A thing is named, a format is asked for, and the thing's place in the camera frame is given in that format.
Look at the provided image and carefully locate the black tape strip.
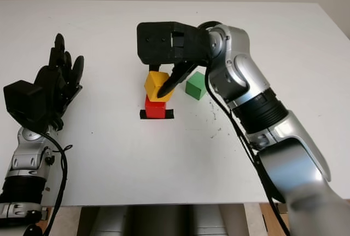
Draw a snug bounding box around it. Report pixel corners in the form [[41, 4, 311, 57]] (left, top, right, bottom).
[[139, 108, 175, 120]]

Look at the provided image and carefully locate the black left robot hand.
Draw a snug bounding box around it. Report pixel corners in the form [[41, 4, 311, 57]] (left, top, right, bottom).
[[35, 33, 85, 132]]

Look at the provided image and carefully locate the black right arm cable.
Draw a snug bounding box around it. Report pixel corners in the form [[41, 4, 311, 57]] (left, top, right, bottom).
[[198, 21, 291, 236]]

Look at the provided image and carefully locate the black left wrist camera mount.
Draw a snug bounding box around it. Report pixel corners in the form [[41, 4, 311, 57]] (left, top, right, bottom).
[[3, 81, 53, 132]]

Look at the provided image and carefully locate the grey robot torso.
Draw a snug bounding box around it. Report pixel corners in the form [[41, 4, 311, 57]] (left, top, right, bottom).
[[78, 204, 247, 236]]

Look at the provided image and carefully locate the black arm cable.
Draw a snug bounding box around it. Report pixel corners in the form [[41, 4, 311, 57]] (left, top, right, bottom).
[[40, 133, 73, 236], [198, 21, 291, 236]]

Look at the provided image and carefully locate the red wooden block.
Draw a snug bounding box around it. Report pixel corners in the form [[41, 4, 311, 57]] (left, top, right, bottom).
[[144, 96, 167, 119]]

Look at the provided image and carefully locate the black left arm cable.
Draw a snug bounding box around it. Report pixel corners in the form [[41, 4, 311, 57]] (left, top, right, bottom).
[[40, 133, 73, 236]]

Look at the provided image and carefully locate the yellow wooden block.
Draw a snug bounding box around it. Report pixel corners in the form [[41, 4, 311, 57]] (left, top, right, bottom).
[[144, 71, 176, 102]]

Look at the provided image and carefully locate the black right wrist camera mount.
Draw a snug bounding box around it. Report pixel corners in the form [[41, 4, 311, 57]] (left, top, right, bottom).
[[136, 21, 212, 66]]

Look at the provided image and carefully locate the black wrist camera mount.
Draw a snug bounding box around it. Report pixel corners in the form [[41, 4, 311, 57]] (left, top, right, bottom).
[[3, 81, 53, 132], [136, 21, 212, 66]]

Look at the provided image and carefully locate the green wooden block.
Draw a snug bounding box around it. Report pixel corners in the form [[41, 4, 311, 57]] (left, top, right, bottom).
[[185, 72, 207, 101]]

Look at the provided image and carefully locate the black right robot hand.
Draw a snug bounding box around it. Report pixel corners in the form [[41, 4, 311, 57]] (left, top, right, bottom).
[[149, 61, 197, 100]]

